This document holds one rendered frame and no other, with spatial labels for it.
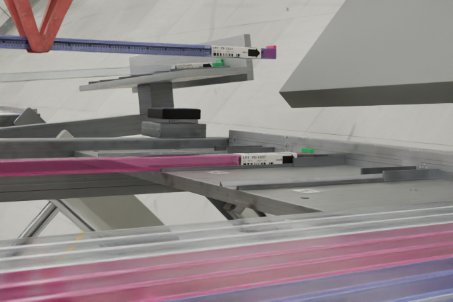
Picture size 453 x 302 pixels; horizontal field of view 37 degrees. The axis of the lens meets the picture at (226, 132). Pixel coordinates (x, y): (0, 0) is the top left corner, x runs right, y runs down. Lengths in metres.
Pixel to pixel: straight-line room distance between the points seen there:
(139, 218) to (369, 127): 1.11
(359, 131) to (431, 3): 1.00
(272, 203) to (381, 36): 0.67
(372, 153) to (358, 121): 1.43
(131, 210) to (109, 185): 0.27
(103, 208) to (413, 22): 0.52
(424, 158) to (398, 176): 0.05
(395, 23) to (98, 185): 0.53
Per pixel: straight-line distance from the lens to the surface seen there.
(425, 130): 1.86
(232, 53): 0.70
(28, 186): 0.71
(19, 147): 0.71
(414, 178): 0.55
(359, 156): 0.63
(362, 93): 0.98
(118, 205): 1.00
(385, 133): 1.94
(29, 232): 2.28
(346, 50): 1.08
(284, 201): 0.40
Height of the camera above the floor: 1.08
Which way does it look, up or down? 25 degrees down
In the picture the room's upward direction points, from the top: 42 degrees counter-clockwise
